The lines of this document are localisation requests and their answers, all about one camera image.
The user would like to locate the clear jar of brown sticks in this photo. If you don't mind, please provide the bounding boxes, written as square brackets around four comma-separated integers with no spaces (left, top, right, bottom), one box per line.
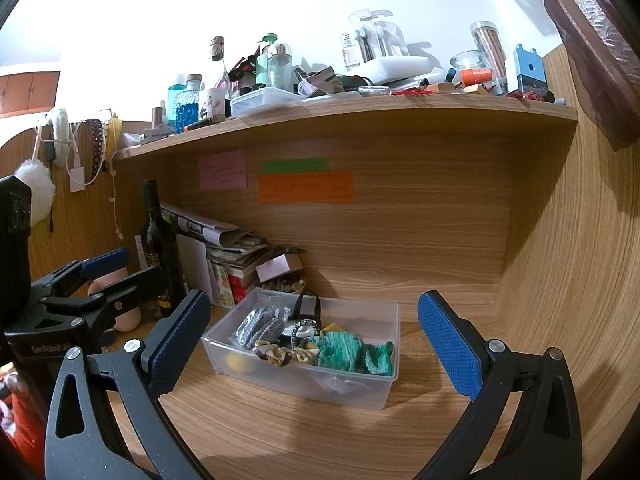
[470,21,510,95]

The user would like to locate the dark wine bottle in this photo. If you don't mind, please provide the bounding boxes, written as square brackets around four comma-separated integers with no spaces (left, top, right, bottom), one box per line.
[140,178,188,320]

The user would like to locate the green pump bottle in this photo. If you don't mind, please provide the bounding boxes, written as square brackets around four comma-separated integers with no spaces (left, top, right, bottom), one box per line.
[256,32,278,88]

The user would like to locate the white lidded plastic container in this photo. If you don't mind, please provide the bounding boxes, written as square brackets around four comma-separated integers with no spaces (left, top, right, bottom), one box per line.
[230,86,306,117]

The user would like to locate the yellow hanging item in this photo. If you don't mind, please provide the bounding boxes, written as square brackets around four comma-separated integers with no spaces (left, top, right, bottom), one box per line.
[105,112,123,148]

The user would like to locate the silver grey scrunchie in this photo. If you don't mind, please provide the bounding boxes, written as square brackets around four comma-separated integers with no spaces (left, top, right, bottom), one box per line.
[235,304,293,350]

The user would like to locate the clear plastic package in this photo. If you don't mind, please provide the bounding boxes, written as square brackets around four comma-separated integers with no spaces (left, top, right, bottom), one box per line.
[341,9,411,68]

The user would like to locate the small cardboard box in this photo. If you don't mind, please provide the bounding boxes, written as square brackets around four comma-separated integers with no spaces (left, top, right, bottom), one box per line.
[256,247,307,285]

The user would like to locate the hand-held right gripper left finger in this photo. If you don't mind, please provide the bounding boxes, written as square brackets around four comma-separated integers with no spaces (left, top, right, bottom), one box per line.
[44,289,213,480]

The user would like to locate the white foam tray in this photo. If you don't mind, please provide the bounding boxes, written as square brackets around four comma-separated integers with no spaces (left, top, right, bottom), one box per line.
[359,55,432,83]

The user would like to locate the brown plastic bag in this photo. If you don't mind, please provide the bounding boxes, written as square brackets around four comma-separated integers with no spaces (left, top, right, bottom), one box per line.
[542,0,640,152]

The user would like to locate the wooden wall cabinet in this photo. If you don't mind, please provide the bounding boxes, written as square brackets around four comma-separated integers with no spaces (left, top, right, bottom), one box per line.
[0,71,61,120]

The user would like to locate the pale pink cup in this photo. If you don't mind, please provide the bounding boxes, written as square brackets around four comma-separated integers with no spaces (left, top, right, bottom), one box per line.
[87,270,142,332]

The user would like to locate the corked clear glass bottle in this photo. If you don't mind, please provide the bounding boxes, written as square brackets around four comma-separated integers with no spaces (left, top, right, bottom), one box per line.
[210,36,232,92]

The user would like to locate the green sticky note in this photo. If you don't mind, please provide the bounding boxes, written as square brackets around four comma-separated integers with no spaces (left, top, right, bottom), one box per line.
[261,158,330,175]

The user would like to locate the white paper sheets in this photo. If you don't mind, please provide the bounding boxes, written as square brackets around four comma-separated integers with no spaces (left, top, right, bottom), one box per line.
[176,234,213,296]

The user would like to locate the white printed mug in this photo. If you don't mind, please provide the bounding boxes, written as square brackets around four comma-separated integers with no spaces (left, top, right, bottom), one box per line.
[198,87,231,120]

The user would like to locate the blue liquid glass bottle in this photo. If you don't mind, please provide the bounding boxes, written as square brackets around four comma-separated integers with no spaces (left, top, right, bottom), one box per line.
[175,74,205,134]

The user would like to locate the black white hair band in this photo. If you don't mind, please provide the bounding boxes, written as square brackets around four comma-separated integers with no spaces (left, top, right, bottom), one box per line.
[289,317,321,348]

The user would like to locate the round glass jar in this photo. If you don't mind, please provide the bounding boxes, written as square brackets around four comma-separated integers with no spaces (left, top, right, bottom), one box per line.
[449,50,493,81]

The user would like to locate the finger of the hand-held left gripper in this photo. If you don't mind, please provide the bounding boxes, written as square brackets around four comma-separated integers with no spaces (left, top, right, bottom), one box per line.
[31,247,132,306]
[40,266,170,333]

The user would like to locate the white fluffy headband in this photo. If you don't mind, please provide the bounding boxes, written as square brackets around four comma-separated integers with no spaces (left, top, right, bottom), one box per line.
[45,107,71,166]

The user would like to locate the green knitted cloth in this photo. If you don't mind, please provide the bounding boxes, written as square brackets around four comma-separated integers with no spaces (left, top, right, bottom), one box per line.
[316,332,396,377]

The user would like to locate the stack of books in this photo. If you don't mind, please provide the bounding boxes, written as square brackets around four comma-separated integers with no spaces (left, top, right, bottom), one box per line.
[205,242,271,308]

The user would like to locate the teal plastic bottle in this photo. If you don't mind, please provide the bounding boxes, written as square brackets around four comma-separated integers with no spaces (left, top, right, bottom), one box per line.
[167,84,187,126]

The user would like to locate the black beaded headband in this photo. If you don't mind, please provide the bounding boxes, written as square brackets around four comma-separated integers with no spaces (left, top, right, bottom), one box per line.
[82,118,107,173]

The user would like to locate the orange sticky note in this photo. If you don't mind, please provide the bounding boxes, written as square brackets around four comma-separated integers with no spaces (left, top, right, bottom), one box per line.
[257,171,355,205]

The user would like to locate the clear bottle silver cap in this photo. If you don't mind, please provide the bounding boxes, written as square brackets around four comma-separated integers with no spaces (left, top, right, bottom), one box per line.
[267,43,293,91]

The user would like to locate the white fluffy pompom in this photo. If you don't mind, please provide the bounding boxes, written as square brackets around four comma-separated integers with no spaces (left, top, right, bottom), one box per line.
[14,159,57,226]

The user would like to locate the pink sticky note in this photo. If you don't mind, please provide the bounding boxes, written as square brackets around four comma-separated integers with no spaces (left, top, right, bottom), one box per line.
[198,150,248,191]

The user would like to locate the blue box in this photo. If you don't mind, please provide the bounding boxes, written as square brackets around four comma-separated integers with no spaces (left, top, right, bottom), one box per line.
[513,44,545,95]

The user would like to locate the orange capped tube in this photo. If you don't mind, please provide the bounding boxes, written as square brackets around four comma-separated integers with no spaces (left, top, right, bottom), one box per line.
[460,67,493,86]

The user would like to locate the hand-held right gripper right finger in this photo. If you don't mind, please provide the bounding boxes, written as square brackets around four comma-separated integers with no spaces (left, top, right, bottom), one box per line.
[415,290,585,480]

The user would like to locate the clear plastic storage box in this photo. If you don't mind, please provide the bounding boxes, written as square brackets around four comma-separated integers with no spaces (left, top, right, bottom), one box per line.
[201,287,402,410]

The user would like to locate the black orange marker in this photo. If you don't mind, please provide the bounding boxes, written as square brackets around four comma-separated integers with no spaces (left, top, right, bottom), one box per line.
[184,115,227,133]

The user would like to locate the bowl of shells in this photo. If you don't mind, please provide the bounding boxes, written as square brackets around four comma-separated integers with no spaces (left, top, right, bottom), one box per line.
[260,277,307,295]

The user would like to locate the folded newspaper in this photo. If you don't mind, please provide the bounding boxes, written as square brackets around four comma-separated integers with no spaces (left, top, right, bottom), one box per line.
[159,201,266,248]

